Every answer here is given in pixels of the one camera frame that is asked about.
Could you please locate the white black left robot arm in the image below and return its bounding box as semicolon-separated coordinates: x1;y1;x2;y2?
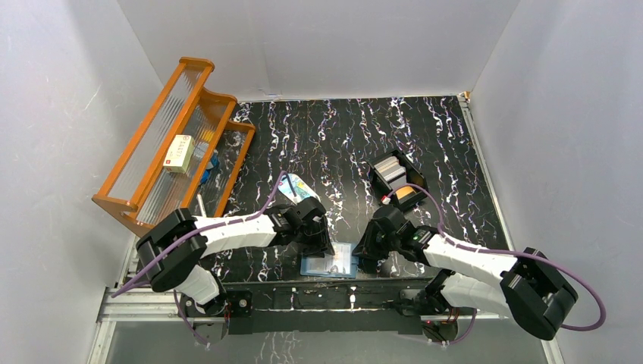
136;197;334;315

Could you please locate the stack of credit cards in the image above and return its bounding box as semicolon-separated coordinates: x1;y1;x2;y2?
375;155;406;183

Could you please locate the blue leather card holder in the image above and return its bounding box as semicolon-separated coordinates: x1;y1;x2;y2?
300;242;359;279

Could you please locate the black card storage box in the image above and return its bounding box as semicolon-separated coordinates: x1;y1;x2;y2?
368;149;428;212

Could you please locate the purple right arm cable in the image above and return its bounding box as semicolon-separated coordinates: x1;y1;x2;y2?
387;183;607;333

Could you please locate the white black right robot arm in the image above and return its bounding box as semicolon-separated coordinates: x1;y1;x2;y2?
353;206;578;340

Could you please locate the white medicine box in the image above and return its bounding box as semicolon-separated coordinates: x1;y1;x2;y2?
163;135;195;174

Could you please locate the blue item on shelf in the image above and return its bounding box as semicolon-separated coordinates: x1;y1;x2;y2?
199;152;220;185

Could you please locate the orange wooden shelf rack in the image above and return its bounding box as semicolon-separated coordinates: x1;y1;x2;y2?
92;57;256;237

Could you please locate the pink pen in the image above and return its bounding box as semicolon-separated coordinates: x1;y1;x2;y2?
196;193;206;216

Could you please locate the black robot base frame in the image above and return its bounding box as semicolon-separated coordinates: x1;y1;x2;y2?
179;277;473;343

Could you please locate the blue oval blister package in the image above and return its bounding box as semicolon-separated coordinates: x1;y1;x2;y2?
278;173;319;204

